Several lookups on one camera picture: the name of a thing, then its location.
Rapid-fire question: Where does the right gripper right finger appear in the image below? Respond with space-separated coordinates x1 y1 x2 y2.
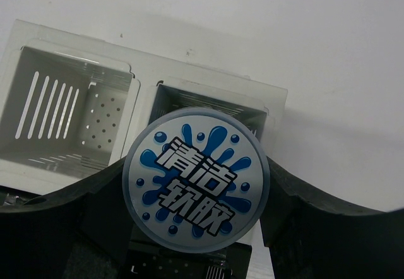
260 159 403 278

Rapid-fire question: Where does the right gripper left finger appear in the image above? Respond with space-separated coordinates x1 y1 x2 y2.
1 160 133 278

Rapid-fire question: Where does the black two-slot organizer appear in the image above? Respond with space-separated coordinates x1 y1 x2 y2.
118 242 252 278

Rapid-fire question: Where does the white two-slot organizer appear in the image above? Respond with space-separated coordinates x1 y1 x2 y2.
1 20 287 194

